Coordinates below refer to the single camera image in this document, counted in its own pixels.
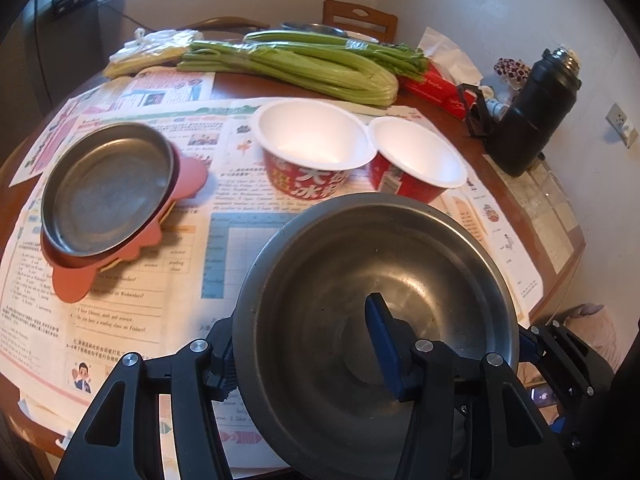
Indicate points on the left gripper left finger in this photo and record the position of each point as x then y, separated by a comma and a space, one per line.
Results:
119, 436

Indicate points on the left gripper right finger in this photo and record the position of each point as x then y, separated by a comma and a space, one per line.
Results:
471, 419

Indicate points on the large steel bowl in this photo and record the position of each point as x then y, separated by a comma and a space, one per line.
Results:
307, 371

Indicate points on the orange plastic plate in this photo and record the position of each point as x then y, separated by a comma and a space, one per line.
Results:
72, 277

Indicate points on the steel plate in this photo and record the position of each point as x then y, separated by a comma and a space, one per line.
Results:
106, 187

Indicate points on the red paper bowl white inside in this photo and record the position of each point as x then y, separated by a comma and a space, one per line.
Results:
310, 147

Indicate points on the large front newspaper sheet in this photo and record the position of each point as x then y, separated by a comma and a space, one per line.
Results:
59, 354

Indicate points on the black thermos bottle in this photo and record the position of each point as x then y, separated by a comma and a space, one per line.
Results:
517, 139

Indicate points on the patterned small object behind thermos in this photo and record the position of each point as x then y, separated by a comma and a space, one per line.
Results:
514, 71

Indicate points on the red tissue box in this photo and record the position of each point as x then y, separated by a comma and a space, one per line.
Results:
433, 88

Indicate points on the white tissue paper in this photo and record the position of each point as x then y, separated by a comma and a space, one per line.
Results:
449, 59

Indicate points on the rear newspaper sheet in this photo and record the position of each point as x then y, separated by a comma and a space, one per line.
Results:
152, 86

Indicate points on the celery bunch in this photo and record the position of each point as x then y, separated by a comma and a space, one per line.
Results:
348, 69

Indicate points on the yellow vegetables in plastic bag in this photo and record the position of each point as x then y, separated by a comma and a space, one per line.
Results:
149, 49

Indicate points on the steel bowl at back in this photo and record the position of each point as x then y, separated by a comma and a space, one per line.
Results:
316, 28

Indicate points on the wooden chair with slot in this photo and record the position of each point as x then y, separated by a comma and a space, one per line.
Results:
362, 19

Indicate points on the curved wooden chair back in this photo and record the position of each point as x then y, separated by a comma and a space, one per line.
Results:
227, 28

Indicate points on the wall power socket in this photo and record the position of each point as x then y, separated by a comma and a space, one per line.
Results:
622, 125

